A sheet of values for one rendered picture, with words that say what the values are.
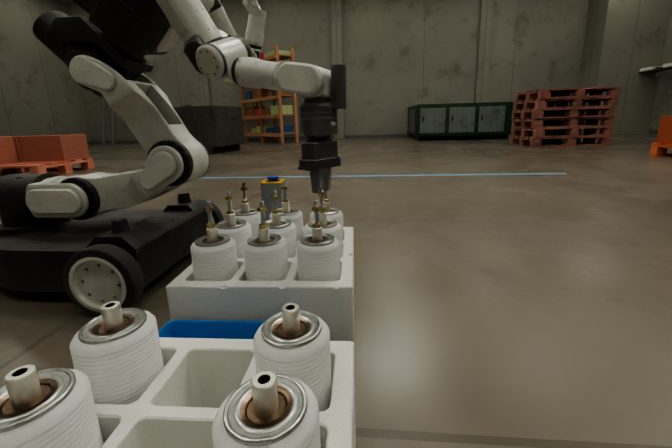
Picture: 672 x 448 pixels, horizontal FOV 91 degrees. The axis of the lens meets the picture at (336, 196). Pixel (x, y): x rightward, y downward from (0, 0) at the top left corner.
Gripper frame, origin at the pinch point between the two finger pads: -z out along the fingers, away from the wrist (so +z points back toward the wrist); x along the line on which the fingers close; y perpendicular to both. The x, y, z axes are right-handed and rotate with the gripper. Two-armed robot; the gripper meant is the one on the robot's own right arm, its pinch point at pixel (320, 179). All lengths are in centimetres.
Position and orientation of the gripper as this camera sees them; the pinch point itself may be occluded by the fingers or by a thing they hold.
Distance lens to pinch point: 82.4
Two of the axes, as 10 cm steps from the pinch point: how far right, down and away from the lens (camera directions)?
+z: -0.3, -9.7, -2.2
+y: 7.7, 1.2, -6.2
